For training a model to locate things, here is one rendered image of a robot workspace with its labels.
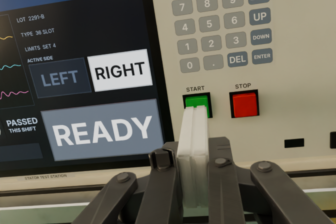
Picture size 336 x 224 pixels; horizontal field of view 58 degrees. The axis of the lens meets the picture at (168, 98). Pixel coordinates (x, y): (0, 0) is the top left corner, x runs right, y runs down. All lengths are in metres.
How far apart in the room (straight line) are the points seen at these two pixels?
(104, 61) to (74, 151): 0.09
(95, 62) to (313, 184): 0.20
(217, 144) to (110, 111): 0.12
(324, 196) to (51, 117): 0.23
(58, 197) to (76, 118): 0.08
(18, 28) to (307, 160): 0.26
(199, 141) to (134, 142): 0.12
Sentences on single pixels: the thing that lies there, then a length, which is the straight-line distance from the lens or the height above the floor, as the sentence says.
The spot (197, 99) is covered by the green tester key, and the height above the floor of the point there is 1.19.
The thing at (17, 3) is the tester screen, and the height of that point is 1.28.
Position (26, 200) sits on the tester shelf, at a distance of 0.32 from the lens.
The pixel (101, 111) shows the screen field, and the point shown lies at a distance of 0.27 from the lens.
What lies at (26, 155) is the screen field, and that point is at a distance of 0.32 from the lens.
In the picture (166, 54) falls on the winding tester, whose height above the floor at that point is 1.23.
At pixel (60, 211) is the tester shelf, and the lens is 0.30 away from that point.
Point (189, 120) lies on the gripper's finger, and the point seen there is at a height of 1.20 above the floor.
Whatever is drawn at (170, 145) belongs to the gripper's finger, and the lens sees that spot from 0.18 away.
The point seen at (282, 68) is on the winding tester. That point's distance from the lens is 0.25.
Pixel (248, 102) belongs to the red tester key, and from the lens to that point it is 0.25.
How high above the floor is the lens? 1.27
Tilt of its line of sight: 17 degrees down
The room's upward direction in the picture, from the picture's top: 9 degrees counter-clockwise
